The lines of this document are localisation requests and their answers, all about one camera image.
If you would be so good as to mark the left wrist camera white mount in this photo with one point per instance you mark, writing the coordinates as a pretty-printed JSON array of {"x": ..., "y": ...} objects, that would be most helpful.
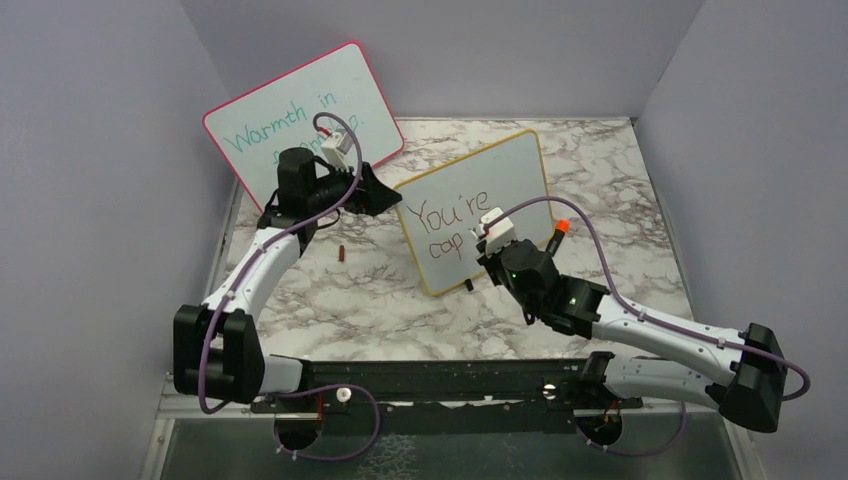
[{"x": 335, "y": 149}]

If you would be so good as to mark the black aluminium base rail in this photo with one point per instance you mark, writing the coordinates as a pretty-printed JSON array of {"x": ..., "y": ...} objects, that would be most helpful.
[{"x": 309, "y": 400}]

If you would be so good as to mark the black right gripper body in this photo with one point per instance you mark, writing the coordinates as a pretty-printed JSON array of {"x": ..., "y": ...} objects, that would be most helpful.
[{"x": 497, "y": 274}]

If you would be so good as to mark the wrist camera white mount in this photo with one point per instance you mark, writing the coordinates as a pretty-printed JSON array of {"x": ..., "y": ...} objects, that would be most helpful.
[
  {"x": 493, "y": 232},
  {"x": 335, "y": 149}
]

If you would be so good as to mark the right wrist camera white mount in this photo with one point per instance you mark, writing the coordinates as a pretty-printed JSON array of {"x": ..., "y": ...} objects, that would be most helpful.
[{"x": 493, "y": 232}]

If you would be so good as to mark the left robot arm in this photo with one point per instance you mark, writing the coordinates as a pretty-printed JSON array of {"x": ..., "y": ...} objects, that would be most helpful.
[{"x": 216, "y": 348}]

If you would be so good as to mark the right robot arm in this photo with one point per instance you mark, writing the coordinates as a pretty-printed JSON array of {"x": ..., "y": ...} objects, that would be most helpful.
[{"x": 737, "y": 373}]

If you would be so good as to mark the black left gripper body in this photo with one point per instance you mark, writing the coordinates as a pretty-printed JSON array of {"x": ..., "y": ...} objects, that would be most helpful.
[{"x": 335, "y": 188}]

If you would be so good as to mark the black marker orange cap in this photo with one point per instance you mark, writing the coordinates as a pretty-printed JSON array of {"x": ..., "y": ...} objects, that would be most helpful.
[{"x": 561, "y": 228}]

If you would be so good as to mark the yellow framed whiteboard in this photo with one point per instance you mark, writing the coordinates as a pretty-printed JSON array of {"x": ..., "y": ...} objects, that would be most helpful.
[{"x": 441, "y": 207}]

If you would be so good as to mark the pink framed whiteboard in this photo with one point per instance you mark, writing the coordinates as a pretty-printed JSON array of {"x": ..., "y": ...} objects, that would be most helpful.
[{"x": 252, "y": 129}]

